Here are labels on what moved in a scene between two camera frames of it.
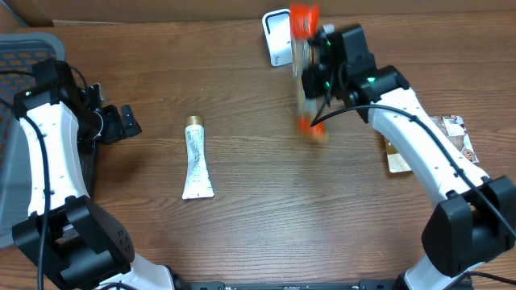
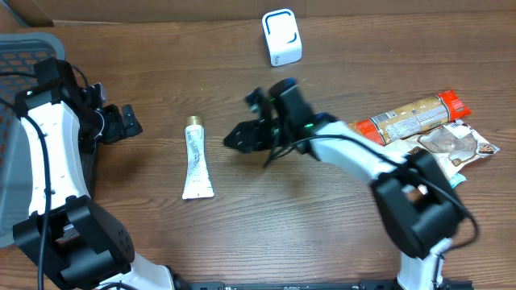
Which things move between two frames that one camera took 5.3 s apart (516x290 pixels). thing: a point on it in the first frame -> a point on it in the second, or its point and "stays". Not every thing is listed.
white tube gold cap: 198,182 stays
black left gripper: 118,126 stays
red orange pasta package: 304,19 -> 390,125
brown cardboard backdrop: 44,13 stays
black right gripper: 312,76 -> 253,137
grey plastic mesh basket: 18,53 stays
